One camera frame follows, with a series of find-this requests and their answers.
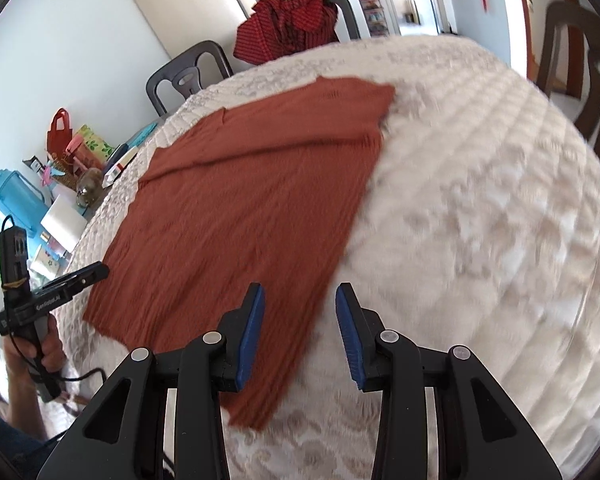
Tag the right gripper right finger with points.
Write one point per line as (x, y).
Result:
(382, 360)

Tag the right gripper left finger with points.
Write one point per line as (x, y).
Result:
(218, 361)

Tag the rust orange knit sweater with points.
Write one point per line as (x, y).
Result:
(266, 192)

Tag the person's left forearm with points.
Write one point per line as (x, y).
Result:
(23, 410)

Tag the person's left hand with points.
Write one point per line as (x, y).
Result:
(18, 351)

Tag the blue thermos jug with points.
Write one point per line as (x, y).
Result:
(20, 199)

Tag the glass jar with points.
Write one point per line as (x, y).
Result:
(89, 187)

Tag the white red long box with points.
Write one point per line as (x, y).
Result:
(117, 168)

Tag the red gift bag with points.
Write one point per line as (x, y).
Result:
(59, 135)

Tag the floral green paper bag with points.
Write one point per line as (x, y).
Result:
(95, 144)

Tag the white quilted table cover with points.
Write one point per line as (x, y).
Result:
(481, 224)

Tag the dark blue case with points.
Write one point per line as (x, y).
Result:
(115, 156)

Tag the grey plastic chair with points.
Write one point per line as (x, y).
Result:
(184, 74)

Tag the chair under red garment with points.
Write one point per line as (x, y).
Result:
(349, 18)

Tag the dark brown wooden chair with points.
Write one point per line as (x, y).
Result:
(582, 27)

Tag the red checkered garment on chair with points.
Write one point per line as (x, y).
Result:
(278, 28)

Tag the shoe rack shelf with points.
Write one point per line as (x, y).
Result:
(379, 18)

